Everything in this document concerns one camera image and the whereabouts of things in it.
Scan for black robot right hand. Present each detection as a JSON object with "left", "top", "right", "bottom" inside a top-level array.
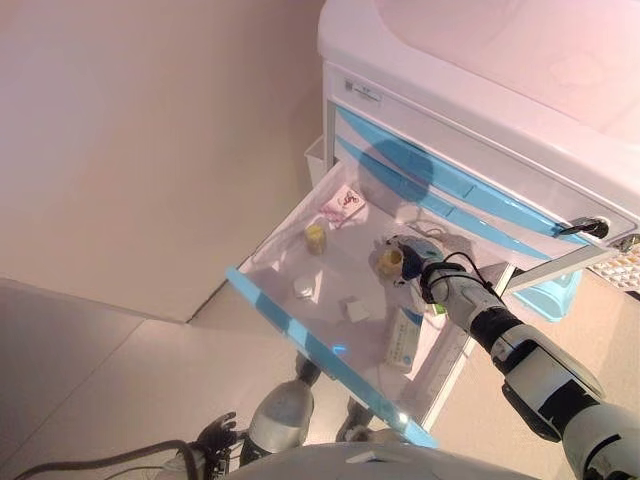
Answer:
[{"left": 369, "top": 233, "right": 444, "bottom": 289}]

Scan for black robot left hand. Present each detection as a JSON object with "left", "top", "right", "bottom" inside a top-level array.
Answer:
[{"left": 197, "top": 411, "right": 239, "bottom": 461}]

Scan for clear bottle yellow capsules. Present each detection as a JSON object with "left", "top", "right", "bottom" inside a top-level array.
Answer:
[
  {"left": 304, "top": 223, "right": 331, "bottom": 256},
  {"left": 369, "top": 238, "right": 406, "bottom": 286}
]

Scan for blue fronted cart drawer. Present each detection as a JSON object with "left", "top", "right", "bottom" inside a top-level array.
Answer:
[{"left": 224, "top": 158, "right": 516, "bottom": 449}]

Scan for pink white medicine box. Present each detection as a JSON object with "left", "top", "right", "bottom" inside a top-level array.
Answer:
[{"left": 319, "top": 183, "right": 366, "bottom": 229}]

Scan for blue white medicine box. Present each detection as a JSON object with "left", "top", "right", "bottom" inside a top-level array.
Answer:
[{"left": 383, "top": 308, "right": 425, "bottom": 374}]

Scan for blue lidded waste bin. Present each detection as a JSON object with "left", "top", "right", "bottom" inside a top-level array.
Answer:
[{"left": 512, "top": 274, "right": 581, "bottom": 324}]

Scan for white cart side bin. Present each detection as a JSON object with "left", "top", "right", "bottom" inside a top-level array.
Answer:
[{"left": 303, "top": 135, "right": 329, "bottom": 189}]

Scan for cart label sticker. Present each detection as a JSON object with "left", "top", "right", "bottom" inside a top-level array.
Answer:
[{"left": 343, "top": 77, "right": 384, "bottom": 104}]

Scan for black cart key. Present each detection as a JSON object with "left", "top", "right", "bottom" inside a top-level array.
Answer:
[{"left": 558, "top": 215, "right": 610, "bottom": 239}]

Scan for white blue medical cart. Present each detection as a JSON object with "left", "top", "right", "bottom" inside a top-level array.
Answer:
[{"left": 304, "top": 0, "right": 640, "bottom": 436}]

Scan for white perforated side basket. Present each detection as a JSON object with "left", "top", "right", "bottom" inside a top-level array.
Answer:
[{"left": 587, "top": 247, "right": 640, "bottom": 301}]

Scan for thick black cable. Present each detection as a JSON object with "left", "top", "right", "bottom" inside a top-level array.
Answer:
[{"left": 24, "top": 438, "right": 201, "bottom": 480}]

